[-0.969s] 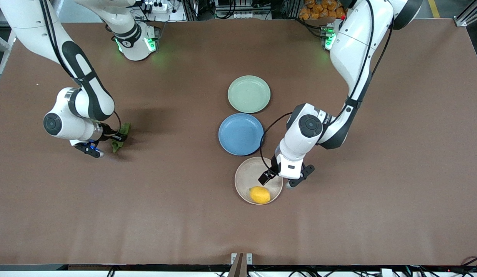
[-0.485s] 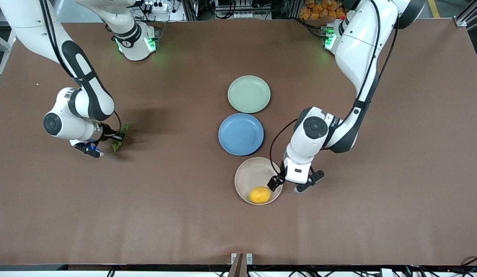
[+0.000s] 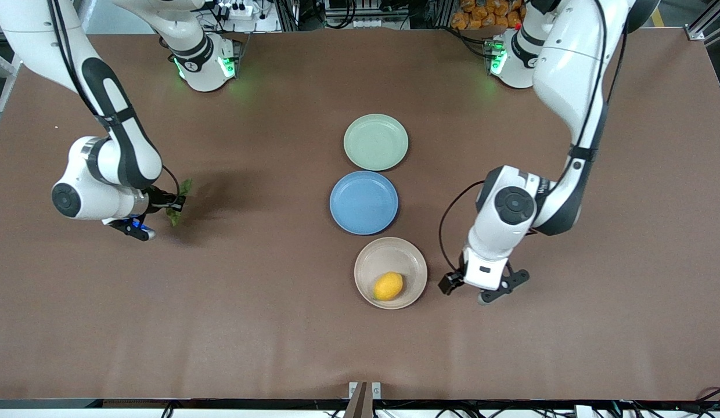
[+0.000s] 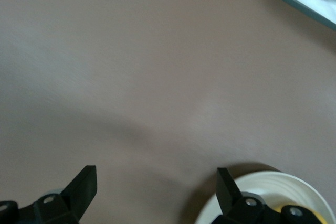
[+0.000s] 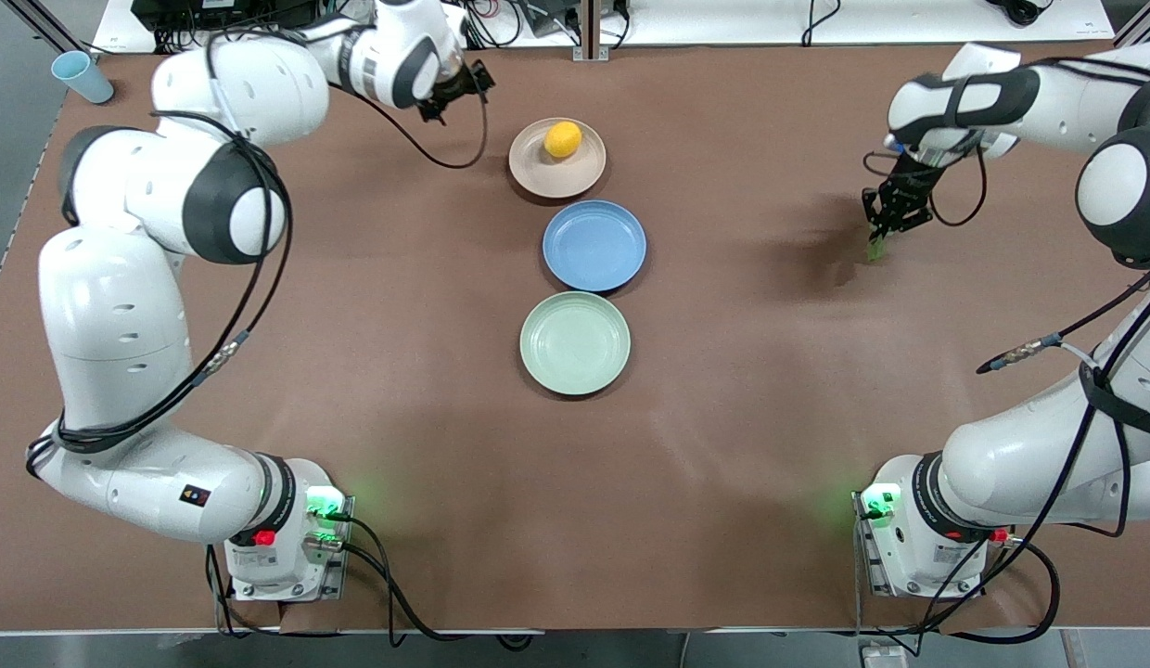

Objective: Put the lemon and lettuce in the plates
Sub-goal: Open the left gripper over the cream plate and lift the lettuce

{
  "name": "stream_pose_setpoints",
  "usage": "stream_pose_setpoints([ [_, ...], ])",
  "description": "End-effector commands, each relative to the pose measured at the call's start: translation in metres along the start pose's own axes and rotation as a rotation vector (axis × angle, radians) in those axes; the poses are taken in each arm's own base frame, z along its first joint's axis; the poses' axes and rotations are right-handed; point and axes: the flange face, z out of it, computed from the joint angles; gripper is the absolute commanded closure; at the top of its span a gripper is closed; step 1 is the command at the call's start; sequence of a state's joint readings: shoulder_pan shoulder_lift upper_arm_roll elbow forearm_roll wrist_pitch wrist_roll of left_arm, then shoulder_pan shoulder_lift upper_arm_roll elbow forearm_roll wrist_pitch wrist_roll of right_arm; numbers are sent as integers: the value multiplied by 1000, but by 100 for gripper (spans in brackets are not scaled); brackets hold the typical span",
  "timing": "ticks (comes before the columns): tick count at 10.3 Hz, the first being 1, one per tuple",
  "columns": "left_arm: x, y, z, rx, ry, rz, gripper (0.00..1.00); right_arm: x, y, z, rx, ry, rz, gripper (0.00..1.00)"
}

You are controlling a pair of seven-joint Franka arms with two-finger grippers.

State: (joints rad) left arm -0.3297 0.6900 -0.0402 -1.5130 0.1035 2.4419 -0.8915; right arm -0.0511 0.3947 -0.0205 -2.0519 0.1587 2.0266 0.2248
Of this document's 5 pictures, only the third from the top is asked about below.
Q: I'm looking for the green lettuce leaf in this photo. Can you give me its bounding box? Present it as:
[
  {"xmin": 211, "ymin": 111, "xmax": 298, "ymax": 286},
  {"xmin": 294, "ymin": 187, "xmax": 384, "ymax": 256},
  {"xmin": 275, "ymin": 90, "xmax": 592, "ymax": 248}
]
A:
[{"xmin": 165, "ymin": 179, "xmax": 193, "ymax": 227}]

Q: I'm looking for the yellow lemon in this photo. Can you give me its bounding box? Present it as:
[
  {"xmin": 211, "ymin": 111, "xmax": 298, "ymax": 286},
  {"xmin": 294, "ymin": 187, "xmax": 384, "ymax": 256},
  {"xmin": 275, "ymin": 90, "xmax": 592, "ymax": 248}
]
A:
[{"xmin": 373, "ymin": 272, "xmax": 404, "ymax": 301}]

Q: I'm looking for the beige plate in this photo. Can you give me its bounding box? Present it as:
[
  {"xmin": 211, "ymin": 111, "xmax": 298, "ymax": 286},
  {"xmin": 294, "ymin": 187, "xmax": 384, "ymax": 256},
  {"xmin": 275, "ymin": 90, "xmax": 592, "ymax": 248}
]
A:
[{"xmin": 354, "ymin": 236, "xmax": 429, "ymax": 310}]

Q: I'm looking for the blue plate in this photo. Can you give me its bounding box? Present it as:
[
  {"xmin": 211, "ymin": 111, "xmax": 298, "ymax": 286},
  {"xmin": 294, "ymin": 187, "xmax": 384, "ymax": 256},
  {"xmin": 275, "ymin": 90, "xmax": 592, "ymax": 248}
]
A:
[{"xmin": 329, "ymin": 170, "xmax": 399, "ymax": 236}]

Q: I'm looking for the pale green plate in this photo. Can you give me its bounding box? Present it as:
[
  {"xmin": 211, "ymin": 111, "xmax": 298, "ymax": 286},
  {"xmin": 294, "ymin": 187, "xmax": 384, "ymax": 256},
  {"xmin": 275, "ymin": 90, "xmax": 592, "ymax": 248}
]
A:
[{"xmin": 343, "ymin": 113, "xmax": 409, "ymax": 172}]

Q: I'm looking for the white power strip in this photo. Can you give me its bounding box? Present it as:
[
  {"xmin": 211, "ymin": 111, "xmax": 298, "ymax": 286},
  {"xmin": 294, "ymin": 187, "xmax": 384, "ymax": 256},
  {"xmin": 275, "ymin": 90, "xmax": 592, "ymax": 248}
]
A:
[{"xmin": 212, "ymin": 0, "xmax": 255, "ymax": 18}]

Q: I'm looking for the bag of orange snacks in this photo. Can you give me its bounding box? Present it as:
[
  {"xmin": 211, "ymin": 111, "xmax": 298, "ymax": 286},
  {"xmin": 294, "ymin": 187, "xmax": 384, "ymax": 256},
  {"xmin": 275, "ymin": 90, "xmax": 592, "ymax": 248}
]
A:
[{"xmin": 451, "ymin": 0, "xmax": 526, "ymax": 31}]

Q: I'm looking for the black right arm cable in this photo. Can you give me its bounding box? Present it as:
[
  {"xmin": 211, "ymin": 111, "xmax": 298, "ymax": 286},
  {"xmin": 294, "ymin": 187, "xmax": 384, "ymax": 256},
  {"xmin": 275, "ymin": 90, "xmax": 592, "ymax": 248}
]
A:
[{"xmin": 161, "ymin": 165, "xmax": 181, "ymax": 198}]

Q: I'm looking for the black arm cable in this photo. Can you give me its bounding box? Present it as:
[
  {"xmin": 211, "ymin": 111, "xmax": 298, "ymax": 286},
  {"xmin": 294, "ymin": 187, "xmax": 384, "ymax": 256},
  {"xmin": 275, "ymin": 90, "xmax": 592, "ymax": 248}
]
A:
[
  {"xmin": 161, "ymin": 165, "xmax": 181, "ymax": 198},
  {"xmin": 439, "ymin": 180, "xmax": 488, "ymax": 275}
]

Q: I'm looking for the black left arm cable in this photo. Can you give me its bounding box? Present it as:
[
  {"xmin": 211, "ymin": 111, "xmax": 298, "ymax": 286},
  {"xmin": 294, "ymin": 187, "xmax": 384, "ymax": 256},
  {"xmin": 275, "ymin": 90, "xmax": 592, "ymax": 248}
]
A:
[{"xmin": 439, "ymin": 180, "xmax": 488, "ymax": 275}]

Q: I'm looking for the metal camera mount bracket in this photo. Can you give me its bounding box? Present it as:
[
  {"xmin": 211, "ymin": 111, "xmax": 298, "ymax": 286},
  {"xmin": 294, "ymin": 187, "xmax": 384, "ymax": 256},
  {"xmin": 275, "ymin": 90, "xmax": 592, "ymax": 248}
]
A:
[{"xmin": 348, "ymin": 381, "xmax": 382, "ymax": 418}]

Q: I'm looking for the aluminium frame post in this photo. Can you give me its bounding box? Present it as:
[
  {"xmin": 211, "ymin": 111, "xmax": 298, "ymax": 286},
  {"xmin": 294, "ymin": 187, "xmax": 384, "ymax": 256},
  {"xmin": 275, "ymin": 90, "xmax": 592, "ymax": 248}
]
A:
[
  {"xmin": 277, "ymin": 0, "xmax": 303, "ymax": 33},
  {"xmin": 428, "ymin": 0, "xmax": 453, "ymax": 30}
]

